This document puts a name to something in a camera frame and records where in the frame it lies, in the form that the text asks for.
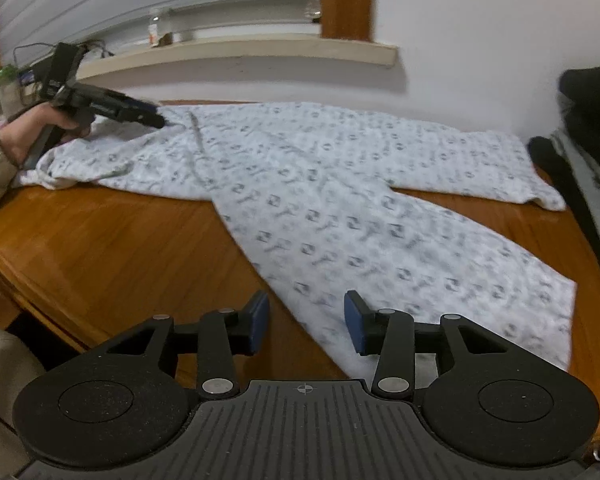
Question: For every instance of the grey folded garment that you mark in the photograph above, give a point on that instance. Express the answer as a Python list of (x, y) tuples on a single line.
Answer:
[(597, 195)]

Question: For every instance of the beige window sill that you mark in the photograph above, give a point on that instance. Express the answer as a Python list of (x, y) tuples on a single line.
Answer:
[(255, 50)]

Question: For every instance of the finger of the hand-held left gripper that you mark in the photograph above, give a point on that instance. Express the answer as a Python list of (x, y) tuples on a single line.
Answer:
[(140, 116), (130, 102)]

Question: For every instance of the person's left hand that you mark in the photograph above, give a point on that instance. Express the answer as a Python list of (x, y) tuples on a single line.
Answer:
[(25, 132)]

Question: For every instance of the stack of black clothes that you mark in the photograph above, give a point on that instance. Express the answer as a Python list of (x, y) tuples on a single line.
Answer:
[(595, 95)]

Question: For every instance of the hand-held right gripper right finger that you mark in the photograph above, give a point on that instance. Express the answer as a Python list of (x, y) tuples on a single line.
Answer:
[(355, 320)]

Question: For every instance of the person's beige trousers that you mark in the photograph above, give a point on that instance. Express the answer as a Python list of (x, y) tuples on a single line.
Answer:
[(5, 375)]

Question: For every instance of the clear bottle green cap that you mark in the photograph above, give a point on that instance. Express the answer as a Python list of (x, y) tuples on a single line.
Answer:
[(7, 95)]

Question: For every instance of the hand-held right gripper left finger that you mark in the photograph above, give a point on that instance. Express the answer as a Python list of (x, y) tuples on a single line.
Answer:
[(259, 320)]

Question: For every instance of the white patterned pajama pants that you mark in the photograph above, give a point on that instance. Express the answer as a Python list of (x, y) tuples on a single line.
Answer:
[(330, 185)]

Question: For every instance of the small clear bottle orange label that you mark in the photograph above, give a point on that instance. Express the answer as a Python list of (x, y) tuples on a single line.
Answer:
[(154, 32)]

